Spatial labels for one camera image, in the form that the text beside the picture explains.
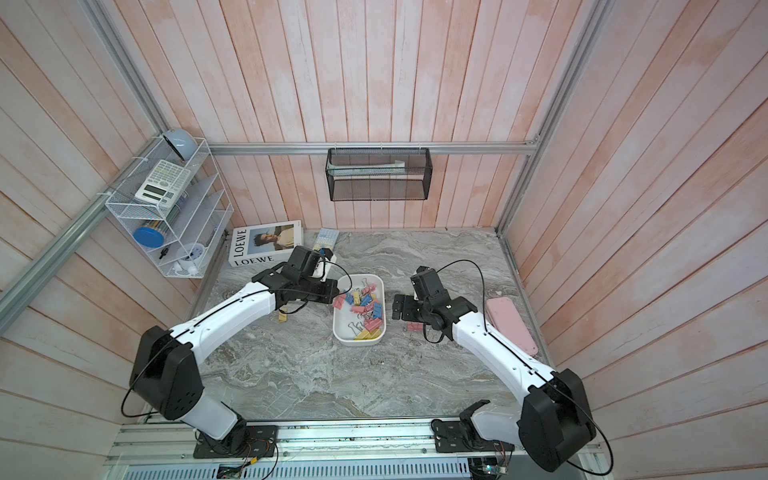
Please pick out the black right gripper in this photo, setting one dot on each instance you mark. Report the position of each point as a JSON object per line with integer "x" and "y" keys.
{"x": 407, "y": 314}

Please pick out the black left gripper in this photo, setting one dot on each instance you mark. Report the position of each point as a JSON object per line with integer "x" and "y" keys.
{"x": 331, "y": 291}

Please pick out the white plastic storage box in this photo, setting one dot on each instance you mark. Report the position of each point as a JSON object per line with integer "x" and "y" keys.
{"x": 363, "y": 320}

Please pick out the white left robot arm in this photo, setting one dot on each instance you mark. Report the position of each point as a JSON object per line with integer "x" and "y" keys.
{"x": 166, "y": 367}

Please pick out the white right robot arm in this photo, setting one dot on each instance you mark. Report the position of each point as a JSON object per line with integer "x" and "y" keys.
{"x": 555, "y": 421}

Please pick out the pink plastic box lid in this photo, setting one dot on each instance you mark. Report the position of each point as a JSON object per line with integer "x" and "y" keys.
{"x": 504, "y": 316}

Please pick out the yellow blue small calculator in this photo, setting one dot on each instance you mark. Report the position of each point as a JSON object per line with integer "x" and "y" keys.
{"x": 326, "y": 239}

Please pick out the LOEWE white book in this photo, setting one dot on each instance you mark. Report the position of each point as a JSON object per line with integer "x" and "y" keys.
{"x": 264, "y": 244}

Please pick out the green white item in basket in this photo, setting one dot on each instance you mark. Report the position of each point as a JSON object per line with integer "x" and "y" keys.
{"x": 367, "y": 170}

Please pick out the white desk calculator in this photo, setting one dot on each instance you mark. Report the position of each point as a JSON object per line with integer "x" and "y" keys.
{"x": 164, "y": 184}

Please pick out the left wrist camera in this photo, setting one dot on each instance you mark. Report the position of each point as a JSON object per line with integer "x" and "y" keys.
{"x": 326, "y": 261}

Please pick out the black mesh wall basket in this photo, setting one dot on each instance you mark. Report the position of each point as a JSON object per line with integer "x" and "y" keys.
{"x": 414, "y": 186}

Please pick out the white wire wall shelf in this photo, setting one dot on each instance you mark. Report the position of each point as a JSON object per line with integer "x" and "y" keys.
{"x": 201, "y": 214}

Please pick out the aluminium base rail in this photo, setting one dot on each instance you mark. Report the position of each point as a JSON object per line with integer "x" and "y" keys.
{"x": 337, "y": 449}

